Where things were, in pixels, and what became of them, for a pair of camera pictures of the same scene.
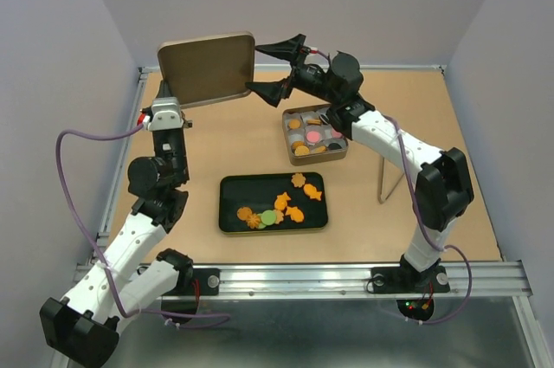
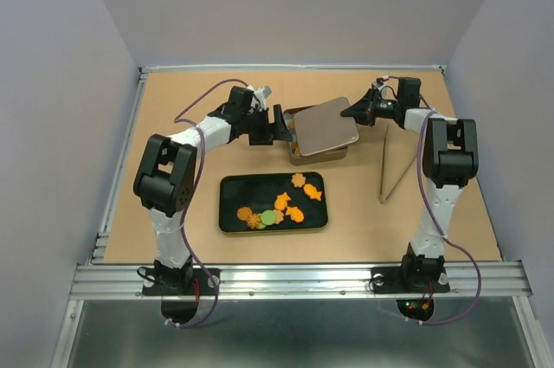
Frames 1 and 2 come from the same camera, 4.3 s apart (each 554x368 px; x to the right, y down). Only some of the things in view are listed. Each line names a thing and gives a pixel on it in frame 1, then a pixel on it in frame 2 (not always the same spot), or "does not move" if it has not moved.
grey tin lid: x=206 y=70 → x=323 y=127
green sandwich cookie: x=268 y=217 does not move
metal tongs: x=380 y=183 does not move
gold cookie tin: x=308 y=139 does not move
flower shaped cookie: x=298 y=179 does not move
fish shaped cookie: x=312 y=191 does not move
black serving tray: x=273 y=201 does not move
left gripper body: x=187 y=123 → x=257 y=126
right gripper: x=275 y=91 → x=363 y=111
